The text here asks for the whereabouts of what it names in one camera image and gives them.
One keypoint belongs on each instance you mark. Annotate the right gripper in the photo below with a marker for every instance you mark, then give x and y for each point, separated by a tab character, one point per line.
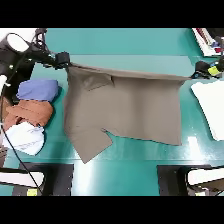
201	69

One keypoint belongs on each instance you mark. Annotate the rust brown garment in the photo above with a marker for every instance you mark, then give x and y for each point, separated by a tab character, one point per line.
31	112

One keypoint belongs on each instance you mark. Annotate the white printed garment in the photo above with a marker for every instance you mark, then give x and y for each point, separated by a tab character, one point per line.
25	138

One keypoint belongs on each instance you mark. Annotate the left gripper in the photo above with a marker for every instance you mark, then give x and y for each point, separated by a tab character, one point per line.
62	60

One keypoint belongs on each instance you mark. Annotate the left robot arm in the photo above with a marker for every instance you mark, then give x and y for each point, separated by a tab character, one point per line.
20	55

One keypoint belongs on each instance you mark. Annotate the blue garment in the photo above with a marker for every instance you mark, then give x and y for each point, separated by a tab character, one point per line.
37	90

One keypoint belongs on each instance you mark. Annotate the heap of clothes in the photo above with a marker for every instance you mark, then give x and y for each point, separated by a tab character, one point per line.
206	43

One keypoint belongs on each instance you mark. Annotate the plain white garment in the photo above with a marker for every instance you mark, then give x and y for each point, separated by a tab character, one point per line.
211	103

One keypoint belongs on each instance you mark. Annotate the grey-brown shirt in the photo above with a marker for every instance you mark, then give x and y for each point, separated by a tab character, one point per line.
133	106

